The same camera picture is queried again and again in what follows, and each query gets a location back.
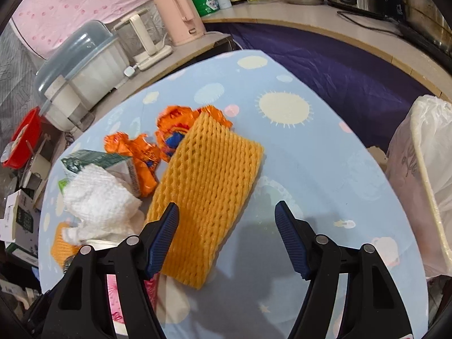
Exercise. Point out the purple cloth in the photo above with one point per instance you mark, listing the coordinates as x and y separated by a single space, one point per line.
335 70

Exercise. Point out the light blue printed tablecloth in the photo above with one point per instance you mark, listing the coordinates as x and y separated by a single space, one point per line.
300 148

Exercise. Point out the pink dotted curtain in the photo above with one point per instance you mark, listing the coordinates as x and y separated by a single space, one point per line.
88 0

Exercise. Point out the pink electric kettle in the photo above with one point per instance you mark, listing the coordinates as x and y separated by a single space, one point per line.
176 14

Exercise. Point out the white container grey lid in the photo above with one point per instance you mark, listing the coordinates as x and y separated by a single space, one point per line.
91 70

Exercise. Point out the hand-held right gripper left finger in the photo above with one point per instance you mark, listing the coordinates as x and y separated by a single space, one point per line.
166 240

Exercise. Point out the white cardboard box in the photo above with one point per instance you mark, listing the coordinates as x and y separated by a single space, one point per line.
17 215

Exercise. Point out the small orange foam net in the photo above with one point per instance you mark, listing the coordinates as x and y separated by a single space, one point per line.
60 243

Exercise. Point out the white paper towel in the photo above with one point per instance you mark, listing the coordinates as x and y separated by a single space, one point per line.
95 197

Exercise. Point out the pink printed packet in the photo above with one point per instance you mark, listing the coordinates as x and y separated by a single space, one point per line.
114 300

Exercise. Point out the waste bin with white bag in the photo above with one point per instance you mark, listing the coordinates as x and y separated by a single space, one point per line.
434 148

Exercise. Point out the dark green white carton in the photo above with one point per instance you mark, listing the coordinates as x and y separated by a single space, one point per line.
91 157

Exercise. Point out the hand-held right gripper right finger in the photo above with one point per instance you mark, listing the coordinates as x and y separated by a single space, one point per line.
289 236

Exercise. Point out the large orange foam net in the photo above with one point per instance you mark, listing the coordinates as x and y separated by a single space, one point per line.
212 183

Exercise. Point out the large steel steamer pot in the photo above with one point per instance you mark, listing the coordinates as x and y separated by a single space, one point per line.
423 10

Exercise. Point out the crumpled orange snack wrapper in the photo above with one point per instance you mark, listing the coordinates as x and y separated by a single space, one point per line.
173 127
141 155

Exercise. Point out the red plastic basin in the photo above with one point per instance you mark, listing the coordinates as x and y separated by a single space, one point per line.
24 130

